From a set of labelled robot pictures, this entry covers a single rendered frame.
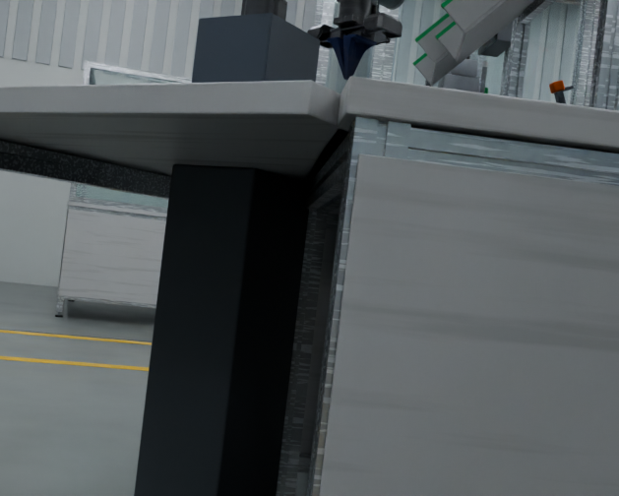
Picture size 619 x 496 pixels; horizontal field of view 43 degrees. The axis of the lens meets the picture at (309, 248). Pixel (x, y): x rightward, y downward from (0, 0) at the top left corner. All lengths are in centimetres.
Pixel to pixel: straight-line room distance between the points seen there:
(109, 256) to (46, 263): 313
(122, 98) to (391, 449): 41
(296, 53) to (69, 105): 49
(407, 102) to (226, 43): 63
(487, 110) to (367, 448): 28
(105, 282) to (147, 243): 44
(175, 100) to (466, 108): 27
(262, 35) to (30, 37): 853
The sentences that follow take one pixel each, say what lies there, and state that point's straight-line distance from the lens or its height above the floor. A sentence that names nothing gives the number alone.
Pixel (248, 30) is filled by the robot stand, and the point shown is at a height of 104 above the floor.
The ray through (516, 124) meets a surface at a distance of 65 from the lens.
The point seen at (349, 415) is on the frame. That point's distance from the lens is 63.
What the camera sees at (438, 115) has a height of 84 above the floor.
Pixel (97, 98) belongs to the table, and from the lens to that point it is 81.
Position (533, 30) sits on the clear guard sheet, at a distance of 296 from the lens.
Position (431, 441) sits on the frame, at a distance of 65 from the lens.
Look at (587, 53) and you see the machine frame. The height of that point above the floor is 136.
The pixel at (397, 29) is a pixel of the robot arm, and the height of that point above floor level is 111.
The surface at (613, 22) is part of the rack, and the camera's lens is 95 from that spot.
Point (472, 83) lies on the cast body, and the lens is 142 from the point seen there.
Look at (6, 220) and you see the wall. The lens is 945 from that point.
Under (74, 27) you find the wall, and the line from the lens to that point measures 964.
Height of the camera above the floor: 72
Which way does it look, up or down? level
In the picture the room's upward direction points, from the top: 7 degrees clockwise
